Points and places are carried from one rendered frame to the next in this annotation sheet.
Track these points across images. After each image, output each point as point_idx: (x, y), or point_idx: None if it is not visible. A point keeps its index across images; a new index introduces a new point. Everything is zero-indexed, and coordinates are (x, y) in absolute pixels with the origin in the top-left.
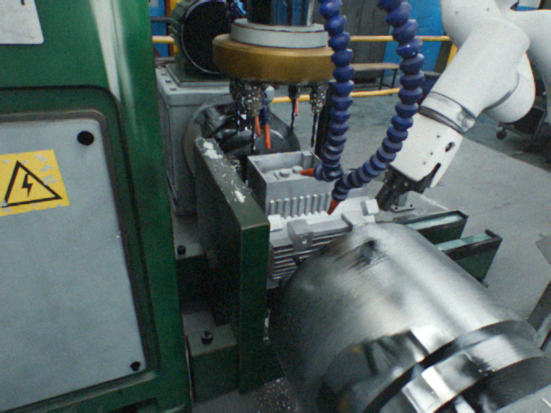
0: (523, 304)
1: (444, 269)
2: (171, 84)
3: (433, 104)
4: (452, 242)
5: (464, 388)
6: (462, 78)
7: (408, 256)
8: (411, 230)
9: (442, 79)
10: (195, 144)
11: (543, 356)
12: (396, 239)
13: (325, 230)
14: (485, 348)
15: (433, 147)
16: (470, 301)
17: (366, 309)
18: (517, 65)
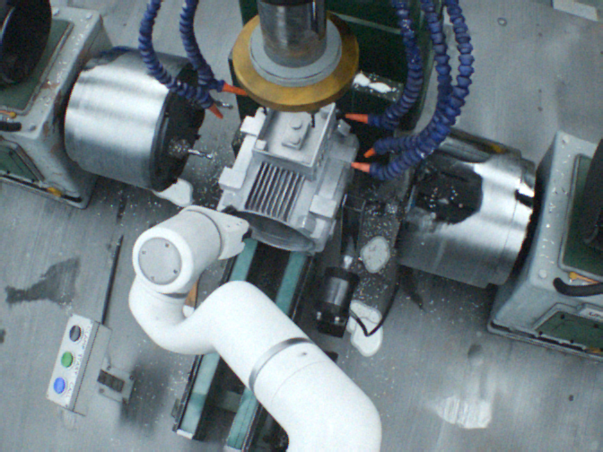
0: (137, 426)
1: (116, 99)
2: (589, 152)
3: (198, 209)
4: (207, 378)
5: (89, 60)
6: (178, 215)
7: (134, 87)
8: (150, 121)
9: (200, 218)
10: (390, 80)
11: (68, 106)
12: (147, 94)
13: (240, 149)
14: (86, 77)
15: (186, 210)
16: (98, 86)
17: (136, 56)
18: (155, 317)
